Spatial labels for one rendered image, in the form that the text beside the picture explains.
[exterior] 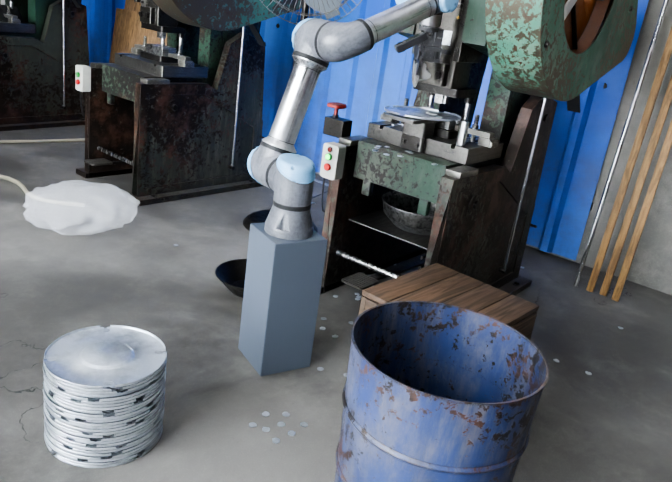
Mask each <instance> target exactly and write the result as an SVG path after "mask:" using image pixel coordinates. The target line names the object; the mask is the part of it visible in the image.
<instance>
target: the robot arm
mask: <svg viewBox="0 0 672 482"><path fill-rule="evenodd" d="M395 1H396V3H397V5H396V6H394V7H392V8H389V9H387V10H385V11H383V12H381V13H379V14H376V15H374V16H372V17H370V18H368V19H365V20H364V19H361V18H360V19H357V20H355V21H352V22H334V21H329V20H323V19H321V18H307V19H304V20H302V21H301V22H299V23H298V24H297V25H296V27H295V28H294V31H293V33H292V43H293V48H294V51H293V54H292V57H293V60H294V66H293V69H292V71H291V74H290V77H289V80H288V83H287V85H286V88H285V91H284V94H283V96H282V99H281V102H280V105H279V108H278V110H277V113H276V116H275V119H274V121H273V124H272V127H271V130H270V133H269V135H268V136H267V137H266V138H263V139H262V141H261V143H260V146H258V147H256V148H255V149H253V150H252V151H251V153H250V154H249V157H248V161H247V168H248V171H249V174H250V175H251V177H252V178H253V179H255V180H256V181H257V182H258V183H259V184H261V185H264V186H266V187H267V188H269V189H271V190H273V191H274V197H273V205H272V208H271V210H270V212H269V215H268V217H267V219H266V221H265V227H264V230H265V232H266V233H267V234H269V235H271V236H273V237H276V238H280V239H285V240H305V239H308V238H310V237H312V236H313V230H314V227H313V222H312V217H311V212H310V209H311V201H312V193H313V186H314V180H315V164H314V163H313V161H312V160H310V159H309V158H307V157H305V156H300V155H299V154H296V153H297V152H296V150H295V147H294V144H295V141H296V139H297V136H298V133H299V130H300V128H301V125H302V122H303V119H304V117H305V114H306V111H307V109H308V106H309V103H310V100H311V98H312V95H313V92H314V89H315V87H316V84H317V81H318V78H319V76H320V73H321V72H323V71H325V70H327V68H328V66H329V63H330V62H342V61H345V60H349V59H351V58H354V57H356V56H359V55H361V54H363V53H365V52H367V51H369V50H371V49H373V47H374V45H375V44H376V43H378V42H380V41H382V40H384V39H386V38H388V37H390V36H392V35H394V34H396V33H398V32H400V31H402V30H404V29H407V28H409V27H411V26H413V25H415V24H417V23H419V24H420V25H419V28H418V29H419V30H423V31H424V32H423V31H422V32H420V33H418V34H416V35H414V36H412V37H410V38H408V39H405V40H403V41H401V42H398V43H397V44H395V45H394V48H395V51H396V52H397V53H401V52H404V51H405V50H407V49H409V48H411V47H413V46H415V48H414V56H413V63H412V83H413V86H414V87H416V86H417V83H418V81H419V80H425V79H429V78H430V77H431V73H429V72H428V70H426V67H427V65H426V63H424V61H427V62H429V63H440V58H441V53H442V48H441V45H442V40H443V35H444V29H442V28H438V27H440V26H441V21H442V15H443V13H447V12H448V13H449V12H453V11H454V10H455V9H456V7H457V6H458V3H459V0H395ZM429 33H430V35H429ZM439 55H440V57H439Z"/></svg>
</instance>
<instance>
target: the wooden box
mask: <svg viewBox="0 0 672 482"><path fill-rule="evenodd" d="M362 295H363V296H362V297H361V303H360V309H359V315H360V314H361V313H362V312H364V311H365V310H367V309H369V308H371V307H374V306H376V305H380V304H383V303H388V302H394V301H409V300H412V301H430V302H438V303H445V304H450V305H455V306H459V307H463V308H467V309H470V310H473V311H476V312H479V313H482V314H485V315H487V316H490V317H492V318H494V319H497V320H499V321H501V322H503V323H505V324H507V325H508V326H510V327H512V328H514V329H515V330H517V331H518V332H520V333H521V334H523V335H524V336H525V337H527V338H528V339H529V340H530V339H531V335H532V331H533V327H534V324H535V320H536V316H537V312H536V311H538V308H539V306H538V305H536V304H533V303H531V302H529V301H526V300H524V299H522V298H519V297H517V296H514V295H511V294H510V293H507V292H505V291H503V290H500V289H498V288H495V287H493V286H491V285H488V284H485V283H484V282H481V281H479V280H476V279H474V278H472V277H469V276H467V275H465V274H462V273H460V272H457V271H455V270H453V269H450V268H448V267H446V266H443V265H441V264H438V263H435V264H432V265H430V266H427V267H424V268H421V269H419V270H416V271H413V272H410V273H408V274H405V275H402V276H399V277H397V278H394V279H391V280H388V281H386V282H383V283H380V284H377V285H374V286H372V287H369V288H366V289H363V291H362ZM359 315H358V316H359Z"/></svg>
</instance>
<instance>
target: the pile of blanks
mask: <svg viewBox="0 0 672 482"><path fill-rule="evenodd" d="M166 363H167V357H166V360H165V363H164V364H163V366H162V367H161V368H160V369H159V370H158V371H157V372H156V373H155V374H153V375H152V376H150V377H149V378H147V379H145V380H142V381H140V382H137V383H134V384H131V385H127V386H123V387H117V388H111V387H107V389H90V388H82V387H76V386H72V385H69V384H66V383H63V382H61V381H59V380H57V379H55V378H54V377H53V376H51V375H50V374H49V373H48V371H47V370H46V368H45V366H44V363H43V373H44V381H43V387H44V389H43V394H44V417H45V418H44V427H45V428H44V439H45V443H46V446H47V448H48V450H49V451H50V452H51V453H52V454H54V453H56V455H54V456H55V457H56V458H57V459H59V460H61V461H63V462H65V463H67V464H70V465H73V466H77V467H83V468H108V467H114V466H119V465H122V464H126V463H129V462H131V461H134V460H136V459H137V458H136V457H137V456H139V457H141V456H143V455H145V454H146V453H147V452H149V451H150V450H151V449H152V448H153V447H154V446H155V445H156V444H157V442H158V441H159V439H160V437H161V434H162V430H163V416H164V402H165V397H164V396H165V381H166Z"/></svg>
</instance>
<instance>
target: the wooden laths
mask: <svg viewBox="0 0 672 482"><path fill-rule="evenodd" d="M668 3H669V0H664V3H663V6H662V9H661V12H660V15H659V18H658V22H657V25H656V28H655V31H654V34H653V37H652V40H651V44H650V47H649V50H648V53H647V56H646V59H645V62H644V65H643V69H642V72H641V75H640V78H639V81H638V84H637V87H636V91H635V94H634V97H633V100H632V103H631V106H630V109H629V112H628V116H627V119H626V122H625V125H624V128H623V131H622V134H621V138H620V141H619V144H618V147H617V150H616V153H615V156H614V160H613V163H612V166H611V169H610V172H609V175H608V178H607V181H606V185H605V188H604V191H603V194H602V197H601V200H600V203H599V207H598V210H597V213H596V216H595V219H594V222H593V225H592V228H591V232H590V235H589V238H588V241H587V244H586V247H585V250H584V254H583V257H582V260H581V263H580V266H579V269H578V272H577V275H576V279H575V282H574V285H573V286H576V287H578V284H579V280H580V277H581V274H582V271H583V268H584V265H585V262H586V259H587V255H588V252H589V249H590V246H591V243H592V240H593V237H594V234H595V231H596V227H597V224H598V221H599V218H600V215H601V212H602V209H603V206H604V202H605V199H606V196H607V193H608V190H609V187H610V184H611V181H612V178H613V174H614V171H615V168H616V165H617V162H618V159H619V156H620V153H621V149H622V146H623V143H624V140H625V137H626V134H627V131H628V128H629V125H630V121H631V118H632V115H633V112H634V109H635V106H636V103H637V100H638V97H639V93H640V90H641V87H642V84H643V81H644V78H645V75H646V72H647V68H648V65H649V62H650V59H651V56H652V53H653V50H654V47H655V44H656V40H657V37H658V34H659V31H660V28H661V25H662V22H663V19H664V15H665V12H666V9H667V6H668ZM671 54H672V26H671V30H670V33H669V36H668V39H667V42H666V45H665V48H664V51H663V54H662V57H661V60H660V63H659V66H658V70H657V73H656V76H655V79H654V82H653V85H652V88H651V91H650V94H649V97H648V100H647V103H646V107H645V110H644V113H643V116H642V119H641V122H640V125H639V128H638V131H637V134H636V137H635V140H634V144H633V147H632V150H631V153H630V156H629V159H628V162H627V165H626V168H625V171H624V174H623V177H622V180H621V184H620V187H619V190H618V193H617V196H616V199H615V202H614V205H613V208H612V211H611V214H610V217H609V221H608V224H607V227H606V230H605V233H604V236H603V239H602V242H601V245H600V248H599V251H598V254H597V257H596V261H595V264H594V267H593V270H592V273H591V276H590V279H589V282H588V285H587V288H586V290H587V291H589V292H594V289H595V286H596V282H597V279H598V276H599V273H600V270H601V267H602V264H603V261H604V258H605V255H606V252H607V249H608V246H609V243H610V240H611V237H612V234H613V231H614V228H615V225H616V221H617V218H618V215H619V212H620V209H621V206H622V203H623V200H624V197H625V194H626V191H627V188H628V185H629V182H630V179H631V176H632V173H633V170H634V167H635V164H636V160H637V157H638V154H639V151H640V148H641V145H642V142H643V139H644V136H645V133H646V130H647V127H648V124H649V121H650V118H651V115H652V112H653V109H654V106H655V102H656V99H657V96H658V93H659V90H660V87H661V84H662V81H663V78H664V75H665V72H666V69H667V66H668V63H669V60H670V57H671ZM671 102H672V75H671V78H670V81H669V84H668V87H667V90H666V93H665V96H664V99H663V102H662V105H661V108H660V111H659V115H658V118H657V121H656V124H655V127H654V130H653V133H652V136H651V139H650V142H649V145H648V148H647V151H646V154H645V157H644V160H643V163H642V166H641V169H640V172H639V175H638V178H637V181H636V184H635V187H634V190H633V193H632V196H631V199H630V202H629V205H628V208H627V211H626V214H625V217H624V220H623V223H622V227H621V230H620V233H619V236H618V239H617V242H616V245H615V248H614V251H613V254H612V257H611V260H610V263H609V266H608V269H607V272H606V275H605V278H604V281H603V284H602V287H601V290H600V293H599V294H600V295H603V296H607V294H608V291H609V288H610V285H611V282H612V279H613V276H614V273H615V270H616V267H617V264H618V261H619V258H620V255H621V252H622V249H623V246H624V243H625V240H626V237H627V234H628V231H629V228H630V225H631V222H632V219H633V216H634V213H635V210H636V207H637V204H638V201H639V198H640V195H641V192H642V189H643V186H644V183H645V180H646V177H647V174H648V171H649V168H650V165H651V162H652V159H653V156H654V153H655V150H656V147H657V144H658V141H659V138H660V135H661V132H662V129H663V126H664V123H665V120H666V117H667V114H668V111H669V108H670V105H671ZM671 146H672V120H671V122H670V125H669V128H668V131H667V134H666V137H665V140H664V143H663V146H662V149H661V152H660V155H659V158H658V161H657V164H656V167H655V170H654V173H653V176H652V179H651V182H650V185H649V188H648V191H647V194H646V197H645V200H644V203H643V206H642V209H641V212H640V215H639V218H638V221H637V224H636V227H635V230H634V233H633V236H632V239H631V242H630V245H629V248H628V251H627V254H626V257H625V259H624V262H623V265H622V268H621V271H620V274H619V277H618V280H617V283H616V286H615V289H614V292H613V295H612V298H611V300H614V301H617V302H618V301H619V299H620V296H621V293H622V290H623V287H624V285H625V282H626V279H627V276H628V273H629V270H630V267H631V264H632V261H633V258H634V255H635V252H636V249H637V246H638V243H639V240H640V237H641V234H642V231H643V228H644V226H645V223H646V220H647V217H648V214H649V211H650V208H651V205H652V202H653V199H654V196H655V193H656V190H657V187H658V184H659V181H660V178H661V175H662V172H663V169H664V167H665V164H666V161H667V158H668V155H669V152H670V149H671Z"/></svg>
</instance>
